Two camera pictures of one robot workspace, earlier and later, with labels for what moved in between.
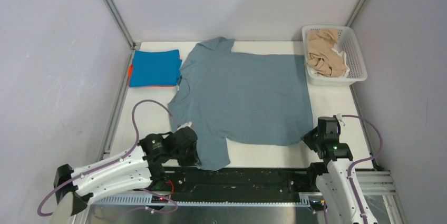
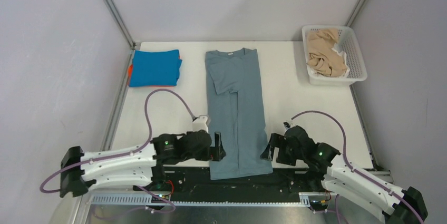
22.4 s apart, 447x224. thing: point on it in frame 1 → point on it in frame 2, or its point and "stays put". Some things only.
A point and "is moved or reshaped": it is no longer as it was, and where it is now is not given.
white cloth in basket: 342,55 stays put
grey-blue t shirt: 232,99 is moved or reshaped
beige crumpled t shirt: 322,59 stays put
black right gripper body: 311,138 → 287,155
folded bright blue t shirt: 155,68 stays put
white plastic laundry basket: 331,57 stays put
